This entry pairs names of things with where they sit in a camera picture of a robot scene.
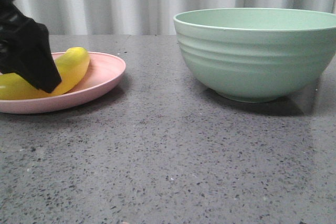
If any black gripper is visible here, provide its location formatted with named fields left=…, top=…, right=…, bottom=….
left=1, top=0, right=61, bottom=93

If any yellow banana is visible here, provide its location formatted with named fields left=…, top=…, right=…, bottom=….
left=1, top=47, right=90, bottom=100

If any pink plate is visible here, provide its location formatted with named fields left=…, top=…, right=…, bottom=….
left=1, top=52, right=126, bottom=114

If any green ribbed bowl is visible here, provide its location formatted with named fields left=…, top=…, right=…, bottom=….
left=173, top=8, right=335, bottom=103

